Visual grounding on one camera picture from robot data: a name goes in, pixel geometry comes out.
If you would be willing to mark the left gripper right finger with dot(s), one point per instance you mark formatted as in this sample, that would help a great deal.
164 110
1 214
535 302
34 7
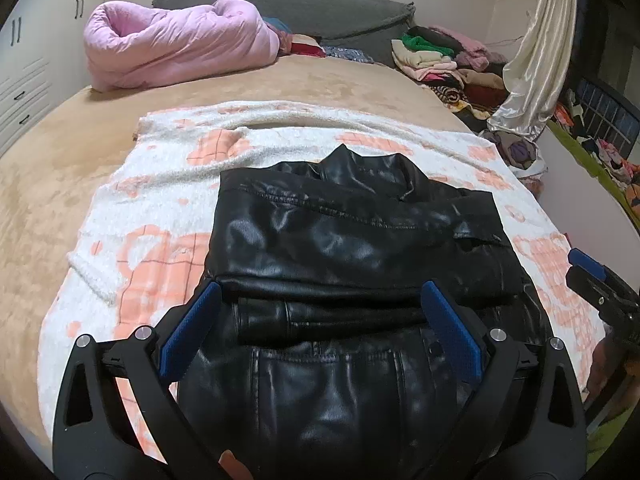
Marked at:
523 418

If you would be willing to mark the grey headboard cover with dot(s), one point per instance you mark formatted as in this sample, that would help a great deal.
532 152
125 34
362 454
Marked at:
365 25

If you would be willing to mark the tan bed cover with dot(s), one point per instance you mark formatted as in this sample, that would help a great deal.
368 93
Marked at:
49 176

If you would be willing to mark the green edged clothes shelf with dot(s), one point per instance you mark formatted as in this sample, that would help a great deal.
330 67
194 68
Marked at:
600 129

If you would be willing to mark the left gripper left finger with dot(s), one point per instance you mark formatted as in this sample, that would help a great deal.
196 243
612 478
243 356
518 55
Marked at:
93 436

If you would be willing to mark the black leather jacket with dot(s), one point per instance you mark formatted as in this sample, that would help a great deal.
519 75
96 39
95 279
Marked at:
321 364

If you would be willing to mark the right hand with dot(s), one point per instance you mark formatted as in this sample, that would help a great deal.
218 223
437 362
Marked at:
233 467

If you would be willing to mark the pile of folded clothes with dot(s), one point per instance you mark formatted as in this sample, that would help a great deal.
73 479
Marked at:
462 72

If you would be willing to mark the white wardrobe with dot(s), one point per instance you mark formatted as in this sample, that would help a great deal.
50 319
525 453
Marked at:
43 61

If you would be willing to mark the bag of clothes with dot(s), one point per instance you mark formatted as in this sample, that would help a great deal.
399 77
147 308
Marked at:
522 157

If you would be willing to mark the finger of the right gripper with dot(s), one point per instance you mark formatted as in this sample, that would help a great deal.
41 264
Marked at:
607 292
578 258

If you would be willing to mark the cream satin curtain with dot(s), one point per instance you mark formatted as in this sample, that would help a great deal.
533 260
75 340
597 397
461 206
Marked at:
535 77

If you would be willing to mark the white pink patterned blanket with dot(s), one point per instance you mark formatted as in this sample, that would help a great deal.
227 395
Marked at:
141 248

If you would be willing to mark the pink rolled duvet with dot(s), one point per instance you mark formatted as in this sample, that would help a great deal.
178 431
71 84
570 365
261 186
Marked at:
129 46

